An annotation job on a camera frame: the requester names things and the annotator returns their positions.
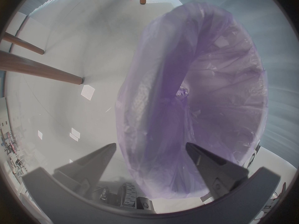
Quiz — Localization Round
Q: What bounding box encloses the white trash bin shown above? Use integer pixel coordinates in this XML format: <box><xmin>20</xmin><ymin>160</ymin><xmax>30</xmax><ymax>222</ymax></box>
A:
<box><xmin>124</xmin><ymin>4</ymin><xmax>268</xmax><ymax>191</ymax></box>

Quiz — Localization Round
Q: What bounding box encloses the purple plastic bag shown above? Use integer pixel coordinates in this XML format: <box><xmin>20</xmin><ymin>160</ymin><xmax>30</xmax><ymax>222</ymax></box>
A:
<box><xmin>115</xmin><ymin>1</ymin><xmax>268</xmax><ymax>200</ymax></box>

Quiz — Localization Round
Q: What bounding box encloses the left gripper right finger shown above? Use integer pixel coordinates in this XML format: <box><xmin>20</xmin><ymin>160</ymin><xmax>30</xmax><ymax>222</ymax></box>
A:
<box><xmin>186</xmin><ymin>142</ymin><xmax>249</xmax><ymax>200</ymax></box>

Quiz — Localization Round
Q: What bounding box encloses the white cushioned wooden chair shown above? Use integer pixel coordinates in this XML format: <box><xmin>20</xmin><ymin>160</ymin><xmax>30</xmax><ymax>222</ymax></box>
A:
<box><xmin>0</xmin><ymin>0</ymin><xmax>147</xmax><ymax>85</ymax></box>

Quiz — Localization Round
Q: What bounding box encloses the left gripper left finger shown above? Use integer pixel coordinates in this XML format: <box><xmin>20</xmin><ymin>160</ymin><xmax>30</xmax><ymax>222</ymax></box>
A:
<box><xmin>54</xmin><ymin>143</ymin><xmax>116</xmax><ymax>194</ymax></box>

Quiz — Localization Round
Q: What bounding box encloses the pale blue curtain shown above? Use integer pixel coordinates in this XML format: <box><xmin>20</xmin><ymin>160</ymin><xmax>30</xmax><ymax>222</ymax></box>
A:
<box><xmin>9</xmin><ymin>0</ymin><xmax>295</xmax><ymax>165</ymax></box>

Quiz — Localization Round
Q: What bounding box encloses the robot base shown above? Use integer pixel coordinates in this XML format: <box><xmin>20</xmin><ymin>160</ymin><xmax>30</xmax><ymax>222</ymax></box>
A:
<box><xmin>86</xmin><ymin>176</ymin><xmax>156</xmax><ymax>214</ymax></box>

